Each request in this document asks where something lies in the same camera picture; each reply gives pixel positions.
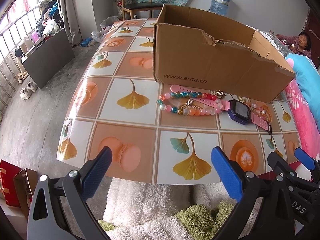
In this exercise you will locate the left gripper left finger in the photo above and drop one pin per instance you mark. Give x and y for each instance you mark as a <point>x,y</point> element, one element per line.
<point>93,172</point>

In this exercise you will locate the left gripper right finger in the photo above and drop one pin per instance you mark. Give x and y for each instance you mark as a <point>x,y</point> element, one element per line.
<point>227,174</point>

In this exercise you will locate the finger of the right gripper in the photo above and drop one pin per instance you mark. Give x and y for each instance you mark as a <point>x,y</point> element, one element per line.
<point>304,158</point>
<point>277,163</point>

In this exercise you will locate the pink strap smart watch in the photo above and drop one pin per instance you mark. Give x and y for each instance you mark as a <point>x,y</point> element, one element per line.
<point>237,110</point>

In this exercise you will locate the pink floral quilt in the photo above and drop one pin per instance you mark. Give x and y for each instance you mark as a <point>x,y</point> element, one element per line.
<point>305,123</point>

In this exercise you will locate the green fluffy cloth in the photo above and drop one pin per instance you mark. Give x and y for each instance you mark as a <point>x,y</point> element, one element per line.
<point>195,222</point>

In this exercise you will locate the blue pillow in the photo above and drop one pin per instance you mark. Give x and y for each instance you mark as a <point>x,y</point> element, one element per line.
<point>307,78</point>

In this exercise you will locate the red gift bag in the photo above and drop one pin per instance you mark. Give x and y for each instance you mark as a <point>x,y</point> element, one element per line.
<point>8,172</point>

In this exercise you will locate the white shoes pair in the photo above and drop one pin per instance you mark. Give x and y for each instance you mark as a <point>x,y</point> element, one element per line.
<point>27,91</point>

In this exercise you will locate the seated woman in purple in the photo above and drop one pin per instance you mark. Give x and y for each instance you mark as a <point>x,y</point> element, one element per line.
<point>300,44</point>

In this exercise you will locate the dark grey cabinet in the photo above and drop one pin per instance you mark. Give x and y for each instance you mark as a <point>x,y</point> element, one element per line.
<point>48,58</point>

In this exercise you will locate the brown cardboard box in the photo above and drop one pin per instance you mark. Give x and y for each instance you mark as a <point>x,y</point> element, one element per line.
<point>199,49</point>

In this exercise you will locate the white plastic bag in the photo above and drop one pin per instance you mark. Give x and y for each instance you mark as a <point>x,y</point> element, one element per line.
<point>105,26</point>

